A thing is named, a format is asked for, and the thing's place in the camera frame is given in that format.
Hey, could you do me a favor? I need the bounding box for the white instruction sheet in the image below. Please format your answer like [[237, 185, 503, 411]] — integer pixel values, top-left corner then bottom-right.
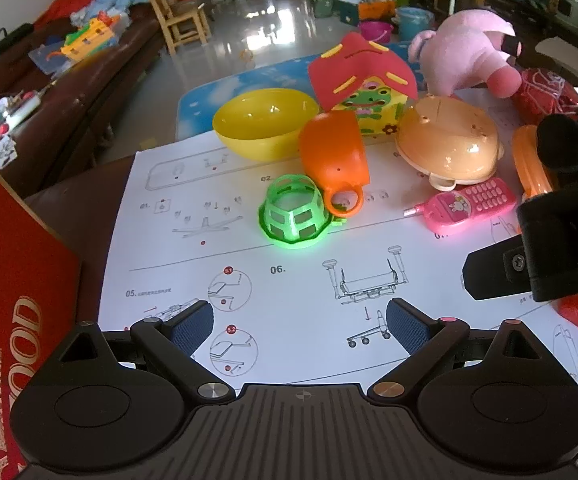
[[98, 87, 578, 480]]

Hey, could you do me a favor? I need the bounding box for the small wooden chair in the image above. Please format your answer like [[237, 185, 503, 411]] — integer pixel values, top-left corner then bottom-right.
[[149, 0, 213, 56]]

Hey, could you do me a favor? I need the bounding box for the foam house with red roof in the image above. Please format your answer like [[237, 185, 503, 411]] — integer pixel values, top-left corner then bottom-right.
[[309, 31, 418, 137]]

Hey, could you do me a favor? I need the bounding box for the brown leather sofa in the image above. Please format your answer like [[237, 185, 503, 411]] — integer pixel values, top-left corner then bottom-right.
[[0, 2, 166, 202]]

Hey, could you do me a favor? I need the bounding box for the pink toy phone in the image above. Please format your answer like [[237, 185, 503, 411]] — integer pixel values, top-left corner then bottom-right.
[[403, 177, 517, 234]]

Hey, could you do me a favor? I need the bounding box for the blue cloud-print mat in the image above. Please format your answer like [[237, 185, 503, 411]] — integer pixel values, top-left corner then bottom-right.
[[176, 42, 430, 144]]

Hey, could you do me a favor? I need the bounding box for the clear plastic bag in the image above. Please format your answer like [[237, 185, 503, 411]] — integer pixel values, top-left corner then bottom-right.
[[28, 42, 77, 79]]

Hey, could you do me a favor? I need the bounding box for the orange plastic cup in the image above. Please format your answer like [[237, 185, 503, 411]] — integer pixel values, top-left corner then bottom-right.
[[299, 111, 371, 219]]

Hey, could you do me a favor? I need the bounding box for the yellow plastic bowl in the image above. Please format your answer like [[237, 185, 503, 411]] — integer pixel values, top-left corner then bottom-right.
[[212, 88, 320, 162]]

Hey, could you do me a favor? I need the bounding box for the blue plastic bucket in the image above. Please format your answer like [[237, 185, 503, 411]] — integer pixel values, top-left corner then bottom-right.
[[395, 6, 435, 41]]

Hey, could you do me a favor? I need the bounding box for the yellow toy set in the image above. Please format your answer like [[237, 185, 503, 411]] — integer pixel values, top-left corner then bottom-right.
[[60, 11, 120, 61]]

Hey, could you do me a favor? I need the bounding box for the red cardboard box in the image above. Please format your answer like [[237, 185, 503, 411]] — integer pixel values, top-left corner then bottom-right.
[[0, 140, 82, 480]]

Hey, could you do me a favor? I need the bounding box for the red cloth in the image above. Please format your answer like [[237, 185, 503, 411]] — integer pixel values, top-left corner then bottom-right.
[[34, 0, 101, 29]]

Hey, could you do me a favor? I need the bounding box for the colourful toy box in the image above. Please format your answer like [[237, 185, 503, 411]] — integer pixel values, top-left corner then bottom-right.
[[338, 0, 398, 27]]

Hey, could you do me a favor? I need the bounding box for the red mesh bag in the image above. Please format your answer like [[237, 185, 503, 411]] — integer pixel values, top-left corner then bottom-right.
[[513, 66, 578, 127]]

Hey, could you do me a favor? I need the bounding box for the pink plush pig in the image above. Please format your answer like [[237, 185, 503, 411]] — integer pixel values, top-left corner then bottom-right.
[[408, 9, 524, 100]]

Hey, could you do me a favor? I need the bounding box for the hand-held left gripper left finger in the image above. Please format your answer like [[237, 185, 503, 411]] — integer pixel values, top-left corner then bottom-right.
[[59, 300, 235, 406]]

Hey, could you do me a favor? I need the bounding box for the peach dome-shaped toy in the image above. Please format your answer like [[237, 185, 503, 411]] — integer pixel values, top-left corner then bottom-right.
[[394, 95, 504, 192]]

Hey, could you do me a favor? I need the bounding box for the green mesh toy basket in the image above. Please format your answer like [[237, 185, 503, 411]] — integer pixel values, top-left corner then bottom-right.
[[257, 174, 344, 249]]

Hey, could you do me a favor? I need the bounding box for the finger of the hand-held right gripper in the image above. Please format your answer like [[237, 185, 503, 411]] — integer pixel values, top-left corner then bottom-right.
[[536, 115, 578, 172], [461, 237, 534, 302]]

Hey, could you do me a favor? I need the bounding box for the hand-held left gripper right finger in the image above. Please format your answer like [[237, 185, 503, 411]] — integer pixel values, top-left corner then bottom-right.
[[366, 298, 544, 406]]

